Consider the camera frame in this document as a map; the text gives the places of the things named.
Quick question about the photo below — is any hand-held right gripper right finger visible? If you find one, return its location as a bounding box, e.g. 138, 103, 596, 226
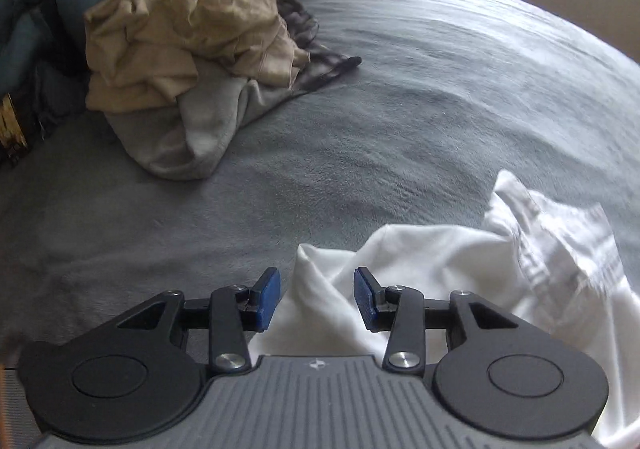
353, 266, 518, 374

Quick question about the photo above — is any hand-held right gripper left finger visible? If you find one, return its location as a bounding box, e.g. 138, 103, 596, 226
117, 266, 282, 375

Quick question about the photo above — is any white shirt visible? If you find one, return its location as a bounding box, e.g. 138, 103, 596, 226
247, 170, 640, 449

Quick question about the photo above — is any grey crumpled garment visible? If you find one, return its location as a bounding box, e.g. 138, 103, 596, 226
102, 61, 296, 180

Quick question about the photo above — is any grey bed blanket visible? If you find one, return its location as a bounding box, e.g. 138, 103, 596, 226
0, 0, 640, 370

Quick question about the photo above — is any dark plaid garment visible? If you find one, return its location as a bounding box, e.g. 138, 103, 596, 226
275, 0, 362, 94

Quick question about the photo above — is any beige crumpled garment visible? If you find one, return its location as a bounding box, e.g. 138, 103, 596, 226
84, 0, 311, 112

